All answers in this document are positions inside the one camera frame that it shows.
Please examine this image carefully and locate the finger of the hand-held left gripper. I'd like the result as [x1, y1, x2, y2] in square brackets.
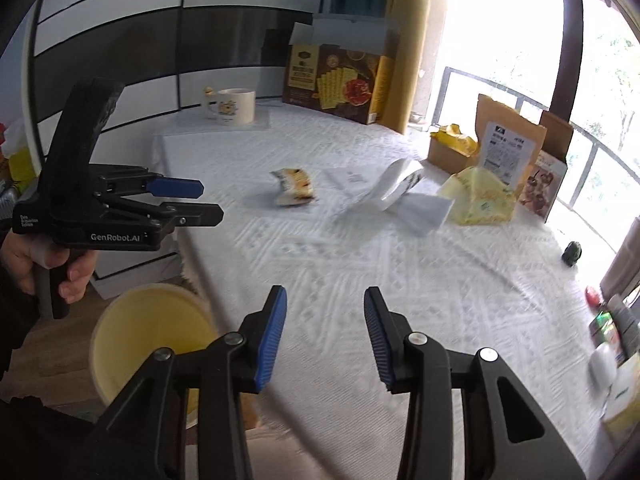
[105, 195, 224, 233]
[97, 167, 205, 200]

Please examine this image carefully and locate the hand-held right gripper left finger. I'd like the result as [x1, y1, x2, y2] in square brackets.
[84, 285, 289, 480]

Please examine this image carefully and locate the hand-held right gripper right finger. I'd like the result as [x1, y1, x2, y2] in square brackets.
[363, 286, 590, 480]

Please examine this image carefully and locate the printed snack wrapper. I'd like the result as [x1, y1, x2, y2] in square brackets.
[270, 166, 318, 207]

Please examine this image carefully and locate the cream ribbed waste bin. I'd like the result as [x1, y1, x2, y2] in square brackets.
[90, 282, 221, 428]

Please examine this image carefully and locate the white plastic packaging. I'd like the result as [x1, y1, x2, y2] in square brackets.
[335, 158, 426, 213]

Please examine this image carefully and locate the pale yellow plastic bag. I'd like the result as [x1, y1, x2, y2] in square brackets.
[437, 166, 517, 226]

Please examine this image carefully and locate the person's left forearm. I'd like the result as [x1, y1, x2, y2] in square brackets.
[0, 267, 101, 480]

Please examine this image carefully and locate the person's left hand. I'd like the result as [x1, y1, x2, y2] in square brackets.
[0, 232, 101, 303]

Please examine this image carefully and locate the white cartoon mug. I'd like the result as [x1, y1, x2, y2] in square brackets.
[201, 87, 257, 126]

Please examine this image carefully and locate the white folded paper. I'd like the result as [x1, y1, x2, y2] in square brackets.
[400, 195, 453, 236]

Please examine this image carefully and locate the black and white wardrobe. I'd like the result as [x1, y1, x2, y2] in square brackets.
[20, 0, 341, 286]

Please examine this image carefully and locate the brown cracker box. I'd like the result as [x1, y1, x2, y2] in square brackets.
[282, 14, 401, 126]

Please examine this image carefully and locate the white earbuds case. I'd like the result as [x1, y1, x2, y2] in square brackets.
[589, 342, 618, 388]

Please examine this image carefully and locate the patterned small packet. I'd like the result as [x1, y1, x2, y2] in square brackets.
[592, 310, 621, 346]

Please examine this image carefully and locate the small brown picture box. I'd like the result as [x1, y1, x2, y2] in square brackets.
[519, 110, 574, 220]

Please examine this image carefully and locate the kraft paper pouch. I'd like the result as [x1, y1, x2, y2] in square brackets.
[475, 93, 548, 183]

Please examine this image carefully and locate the yellow tissue pack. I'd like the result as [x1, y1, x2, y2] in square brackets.
[600, 352, 640, 441]

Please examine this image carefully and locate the steel thermos flask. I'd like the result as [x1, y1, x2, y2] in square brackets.
[600, 235, 640, 302]

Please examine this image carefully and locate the black balcony railing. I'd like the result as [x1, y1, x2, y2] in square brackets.
[430, 66, 640, 261]

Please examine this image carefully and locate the yellow curtain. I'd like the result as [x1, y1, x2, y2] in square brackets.
[382, 0, 436, 136]

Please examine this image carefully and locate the black window frame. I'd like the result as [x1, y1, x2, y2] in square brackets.
[547, 0, 583, 121]

